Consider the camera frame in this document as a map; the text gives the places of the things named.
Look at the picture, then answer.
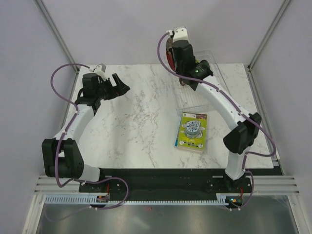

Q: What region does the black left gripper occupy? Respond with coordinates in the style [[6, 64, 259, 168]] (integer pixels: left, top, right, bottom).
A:
[[96, 74, 130, 100]]

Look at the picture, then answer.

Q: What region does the red floral plate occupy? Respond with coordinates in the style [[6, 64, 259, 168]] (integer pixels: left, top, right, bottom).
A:
[[166, 36, 176, 72]]

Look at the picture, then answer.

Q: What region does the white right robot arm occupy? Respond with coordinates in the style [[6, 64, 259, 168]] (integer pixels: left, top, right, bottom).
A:
[[166, 40, 261, 192]]

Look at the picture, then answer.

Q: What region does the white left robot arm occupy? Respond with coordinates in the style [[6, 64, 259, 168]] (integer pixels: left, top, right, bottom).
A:
[[41, 72, 130, 192]]

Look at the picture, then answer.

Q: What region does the green cover book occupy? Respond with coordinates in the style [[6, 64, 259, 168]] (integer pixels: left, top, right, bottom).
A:
[[175, 112, 208, 153]]

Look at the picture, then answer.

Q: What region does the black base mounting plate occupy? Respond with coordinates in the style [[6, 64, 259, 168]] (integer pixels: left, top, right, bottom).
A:
[[79, 168, 252, 200]]

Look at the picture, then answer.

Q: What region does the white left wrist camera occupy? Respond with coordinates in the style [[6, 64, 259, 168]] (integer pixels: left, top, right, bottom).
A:
[[89, 63, 108, 81]]

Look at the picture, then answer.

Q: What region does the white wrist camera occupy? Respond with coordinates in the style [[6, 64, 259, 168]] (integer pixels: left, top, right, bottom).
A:
[[89, 63, 108, 81], [167, 26, 188, 42]]

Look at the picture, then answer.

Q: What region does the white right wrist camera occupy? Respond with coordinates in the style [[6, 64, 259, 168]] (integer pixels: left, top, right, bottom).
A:
[[167, 26, 188, 42]]

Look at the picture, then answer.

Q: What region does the white wire dish rack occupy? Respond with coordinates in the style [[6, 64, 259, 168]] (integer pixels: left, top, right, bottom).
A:
[[170, 49, 232, 112]]

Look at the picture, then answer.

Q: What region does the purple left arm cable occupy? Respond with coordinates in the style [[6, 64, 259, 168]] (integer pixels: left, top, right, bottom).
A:
[[45, 63, 130, 222]]

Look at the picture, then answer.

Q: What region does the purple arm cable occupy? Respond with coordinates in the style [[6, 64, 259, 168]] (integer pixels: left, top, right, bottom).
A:
[[45, 63, 130, 222], [156, 33, 277, 212]]

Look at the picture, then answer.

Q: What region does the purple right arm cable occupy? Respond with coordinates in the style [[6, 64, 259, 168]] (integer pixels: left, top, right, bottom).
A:
[[156, 33, 277, 212]]

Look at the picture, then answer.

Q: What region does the white slotted cable duct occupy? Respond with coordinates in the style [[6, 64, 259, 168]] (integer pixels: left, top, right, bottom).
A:
[[44, 194, 241, 206]]

